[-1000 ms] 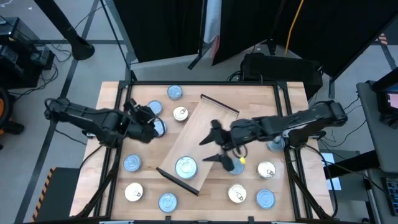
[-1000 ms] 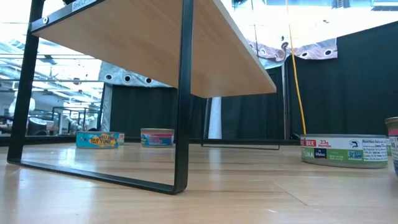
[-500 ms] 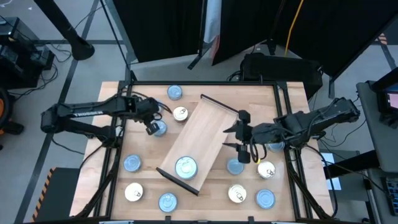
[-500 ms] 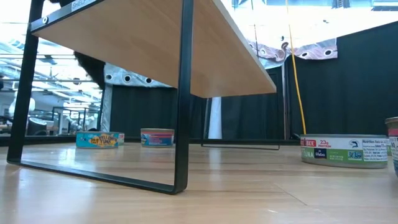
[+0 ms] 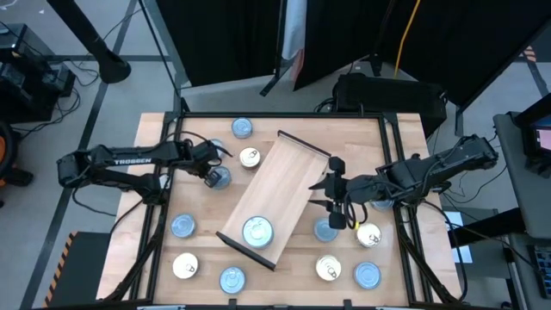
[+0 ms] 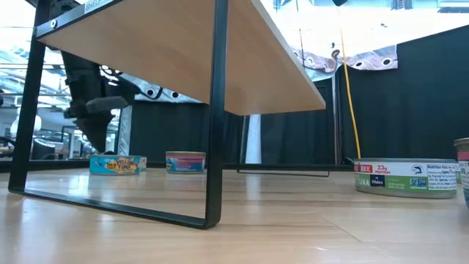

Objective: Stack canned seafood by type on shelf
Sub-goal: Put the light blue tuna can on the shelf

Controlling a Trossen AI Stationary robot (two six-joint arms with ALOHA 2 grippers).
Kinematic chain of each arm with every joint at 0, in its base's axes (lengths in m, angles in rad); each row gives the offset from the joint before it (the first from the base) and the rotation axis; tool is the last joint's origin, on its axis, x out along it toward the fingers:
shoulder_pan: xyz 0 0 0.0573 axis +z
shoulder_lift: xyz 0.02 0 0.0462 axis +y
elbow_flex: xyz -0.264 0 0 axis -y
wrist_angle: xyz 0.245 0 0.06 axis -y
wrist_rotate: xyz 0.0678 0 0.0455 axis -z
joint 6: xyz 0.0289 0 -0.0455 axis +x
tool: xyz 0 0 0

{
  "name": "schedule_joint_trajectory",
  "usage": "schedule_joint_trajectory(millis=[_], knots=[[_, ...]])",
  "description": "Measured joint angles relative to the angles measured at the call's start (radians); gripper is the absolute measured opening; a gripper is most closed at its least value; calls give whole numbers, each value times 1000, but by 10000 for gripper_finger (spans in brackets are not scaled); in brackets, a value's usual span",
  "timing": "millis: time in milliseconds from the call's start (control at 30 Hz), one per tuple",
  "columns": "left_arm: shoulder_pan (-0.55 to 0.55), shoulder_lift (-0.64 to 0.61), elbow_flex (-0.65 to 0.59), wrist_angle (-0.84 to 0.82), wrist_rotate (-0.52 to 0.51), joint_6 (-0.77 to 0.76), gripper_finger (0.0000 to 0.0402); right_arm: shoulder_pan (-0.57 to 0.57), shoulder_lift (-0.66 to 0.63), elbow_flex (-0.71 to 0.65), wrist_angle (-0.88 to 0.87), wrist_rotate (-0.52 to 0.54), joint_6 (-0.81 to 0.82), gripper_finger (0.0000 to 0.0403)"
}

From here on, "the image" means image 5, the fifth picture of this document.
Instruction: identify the black mat with striped edge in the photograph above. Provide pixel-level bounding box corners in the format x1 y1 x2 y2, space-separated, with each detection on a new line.
42 231 111 309

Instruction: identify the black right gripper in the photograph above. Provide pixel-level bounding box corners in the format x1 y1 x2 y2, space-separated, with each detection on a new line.
308 156 361 231

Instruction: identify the black keyboard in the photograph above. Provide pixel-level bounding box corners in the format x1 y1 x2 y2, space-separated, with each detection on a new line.
528 244 551 301

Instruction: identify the wooden shelf with black legs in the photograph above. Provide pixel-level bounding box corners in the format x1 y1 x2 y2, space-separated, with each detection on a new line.
214 129 332 272

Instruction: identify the black pole with round base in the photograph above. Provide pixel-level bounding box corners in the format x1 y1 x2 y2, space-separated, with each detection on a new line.
46 0 133 85

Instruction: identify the black monitor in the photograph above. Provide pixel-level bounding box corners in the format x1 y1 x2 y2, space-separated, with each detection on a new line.
513 92 551 178

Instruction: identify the black equipment rack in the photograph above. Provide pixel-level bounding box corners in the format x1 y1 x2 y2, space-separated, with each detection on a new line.
0 22 77 124

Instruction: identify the black curtain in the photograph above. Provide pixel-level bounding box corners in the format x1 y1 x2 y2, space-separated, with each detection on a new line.
155 0 288 87
294 0 551 109

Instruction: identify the black orange floor machine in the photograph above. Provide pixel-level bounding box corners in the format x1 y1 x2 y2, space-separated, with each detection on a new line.
0 119 35 208

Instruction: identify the grey metal post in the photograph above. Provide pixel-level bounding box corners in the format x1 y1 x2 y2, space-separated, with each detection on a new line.
138 0 191 114

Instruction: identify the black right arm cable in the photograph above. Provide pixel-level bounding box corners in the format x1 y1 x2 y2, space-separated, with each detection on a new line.
424 201 470 303

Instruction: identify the black curtain stand foot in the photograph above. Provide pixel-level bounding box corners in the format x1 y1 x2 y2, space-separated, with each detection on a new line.
259 59 288 97

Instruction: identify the teal yellowfin tuna can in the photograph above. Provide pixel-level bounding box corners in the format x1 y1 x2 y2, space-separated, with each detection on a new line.
213 165 232 190

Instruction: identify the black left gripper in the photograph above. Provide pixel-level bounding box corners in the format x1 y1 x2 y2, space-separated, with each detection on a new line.
189 139 221 189

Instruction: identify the white fabric banner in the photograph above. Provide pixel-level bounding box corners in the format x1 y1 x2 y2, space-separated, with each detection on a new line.
281 0 308 82

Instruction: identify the grey desk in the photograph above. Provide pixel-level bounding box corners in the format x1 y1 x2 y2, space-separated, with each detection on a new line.
492 111 551 240

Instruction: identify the green label tuna can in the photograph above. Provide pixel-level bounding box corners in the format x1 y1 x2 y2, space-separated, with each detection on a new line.
209 138 226 159

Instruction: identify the gold lid can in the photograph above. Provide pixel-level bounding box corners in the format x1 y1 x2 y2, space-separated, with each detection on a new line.
238 146 262 170
356 222 382 249
315 254 343 282
172 252 200 280

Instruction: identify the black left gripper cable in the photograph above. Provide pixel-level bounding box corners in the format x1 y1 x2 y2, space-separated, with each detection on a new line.
161 130 234 158

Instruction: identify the yellow cable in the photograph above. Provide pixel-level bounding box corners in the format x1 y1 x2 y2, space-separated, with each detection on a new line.
393 0 422 79

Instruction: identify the black equipment case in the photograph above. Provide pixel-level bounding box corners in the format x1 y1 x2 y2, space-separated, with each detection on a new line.
332 71 449 140

